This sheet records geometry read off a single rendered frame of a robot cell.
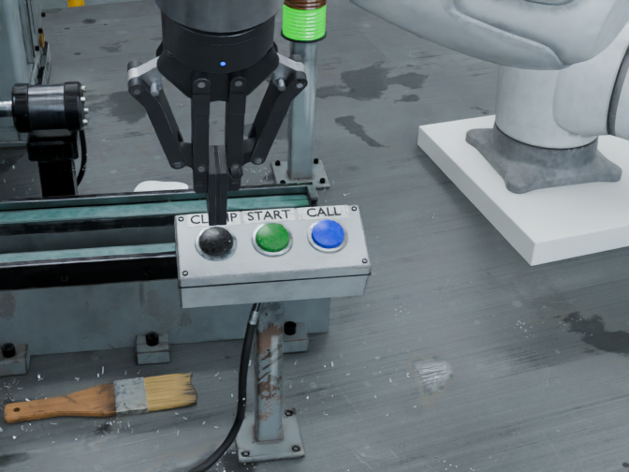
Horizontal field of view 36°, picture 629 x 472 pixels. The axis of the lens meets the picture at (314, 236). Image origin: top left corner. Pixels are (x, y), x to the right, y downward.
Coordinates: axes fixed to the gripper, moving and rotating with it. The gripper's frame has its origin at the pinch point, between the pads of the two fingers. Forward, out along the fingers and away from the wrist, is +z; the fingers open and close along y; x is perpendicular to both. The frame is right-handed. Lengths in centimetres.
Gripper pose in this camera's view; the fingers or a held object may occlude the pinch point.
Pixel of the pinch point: (216, 186)
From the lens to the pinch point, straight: 79.8
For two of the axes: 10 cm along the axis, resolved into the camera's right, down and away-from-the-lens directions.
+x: 1.4, 8.2, -5.6
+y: -9.9, 0.6, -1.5
